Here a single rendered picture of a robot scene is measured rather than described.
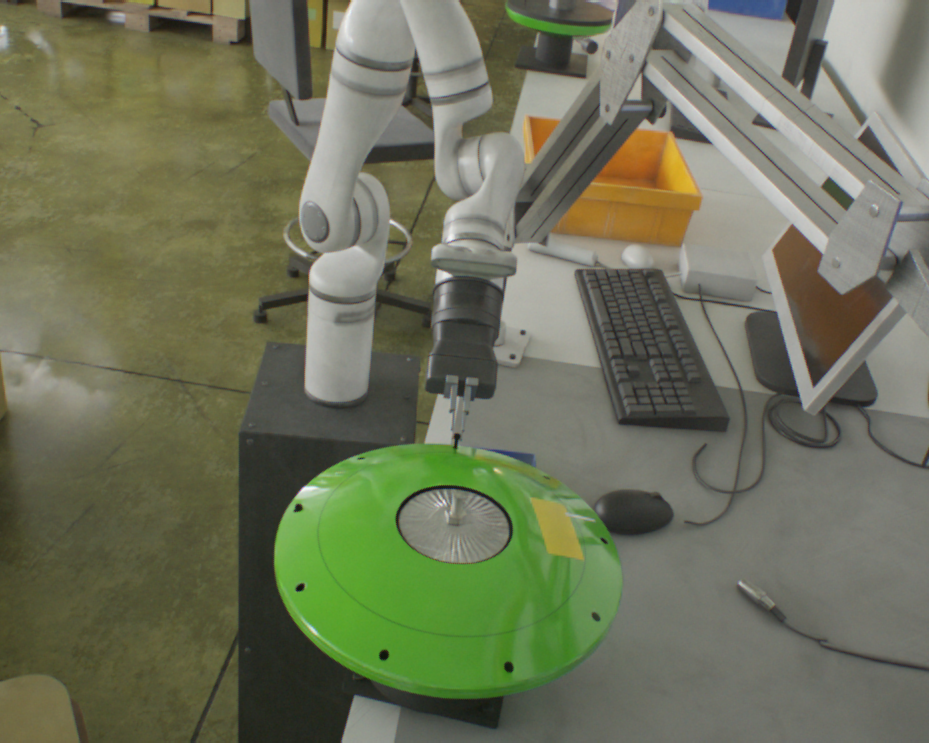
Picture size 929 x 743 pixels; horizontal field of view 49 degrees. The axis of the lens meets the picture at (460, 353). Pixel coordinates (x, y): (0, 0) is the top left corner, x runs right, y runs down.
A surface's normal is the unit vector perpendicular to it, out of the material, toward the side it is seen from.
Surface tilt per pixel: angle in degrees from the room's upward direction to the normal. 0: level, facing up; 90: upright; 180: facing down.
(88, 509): 0
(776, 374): 0
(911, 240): 90
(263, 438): 90
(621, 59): 90
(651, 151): 86
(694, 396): 6
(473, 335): 44
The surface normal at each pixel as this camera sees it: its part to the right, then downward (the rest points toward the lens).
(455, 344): 0.09, -0.44
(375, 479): -0.07, -0.92
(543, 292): 0.11, -0.85
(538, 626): 0.33, -0.59
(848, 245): -0.93, 0.09
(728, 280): -0.11, 0.51
